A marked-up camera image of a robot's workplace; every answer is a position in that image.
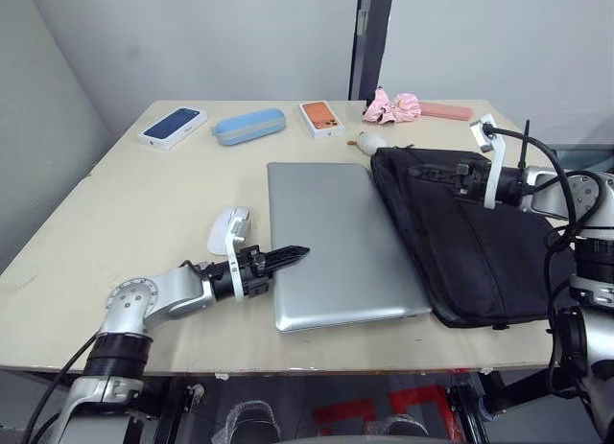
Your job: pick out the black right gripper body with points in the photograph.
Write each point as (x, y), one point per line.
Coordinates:
(472, 178)

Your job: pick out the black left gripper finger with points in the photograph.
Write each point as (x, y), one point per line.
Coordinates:
(288, 252)
(285, 264)

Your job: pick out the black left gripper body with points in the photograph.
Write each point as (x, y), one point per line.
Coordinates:
(254, 273)

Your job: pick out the silver laptop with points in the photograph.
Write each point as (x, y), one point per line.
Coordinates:
(331, 242)

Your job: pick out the white computer mouse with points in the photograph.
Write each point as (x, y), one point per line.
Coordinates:
(218, 233)

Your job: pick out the black laptop bag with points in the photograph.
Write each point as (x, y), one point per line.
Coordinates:
(460, 252)

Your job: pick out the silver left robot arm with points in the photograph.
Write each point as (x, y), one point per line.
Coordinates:
(163, 290)

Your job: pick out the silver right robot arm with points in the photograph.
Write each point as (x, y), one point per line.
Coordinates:
(544, 199)

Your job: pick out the light blue zip case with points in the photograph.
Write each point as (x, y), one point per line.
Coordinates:
(247, 125)

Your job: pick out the pink flat pencil case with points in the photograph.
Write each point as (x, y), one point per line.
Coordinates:
(446, 110)

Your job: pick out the thin black antenna rod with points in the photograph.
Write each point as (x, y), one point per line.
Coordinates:
(524, 144)

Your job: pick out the small white plush toy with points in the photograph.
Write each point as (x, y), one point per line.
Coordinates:
(371, 142)

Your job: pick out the pink folded umbrella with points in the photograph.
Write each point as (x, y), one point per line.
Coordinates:
(391, 107)

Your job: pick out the teal cloth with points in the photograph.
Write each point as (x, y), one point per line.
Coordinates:
(585, 156)

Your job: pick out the white box orange phone print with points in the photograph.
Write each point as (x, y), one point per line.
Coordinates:
(322, 119)

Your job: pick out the table caster wheel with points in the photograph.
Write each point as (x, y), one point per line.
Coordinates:
(194, 396)

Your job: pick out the dark rounded mesh shape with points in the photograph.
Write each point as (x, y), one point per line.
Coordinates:
(398, 429)
(254, 422)

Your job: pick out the grey door hinge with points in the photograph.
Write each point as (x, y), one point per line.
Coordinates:
(361, 22)

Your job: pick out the white box blue phone print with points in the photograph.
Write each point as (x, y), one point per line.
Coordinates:
(172, 127)

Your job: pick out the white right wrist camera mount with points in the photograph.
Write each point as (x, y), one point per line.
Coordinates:
(494, 175)

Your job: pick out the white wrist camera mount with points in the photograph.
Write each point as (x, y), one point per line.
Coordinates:
(232, 242)
(494, 175)

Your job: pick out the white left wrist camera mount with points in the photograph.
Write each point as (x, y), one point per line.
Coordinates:
(232, 242)

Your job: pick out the dark door frame post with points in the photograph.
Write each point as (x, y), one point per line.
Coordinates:
(369, 46)

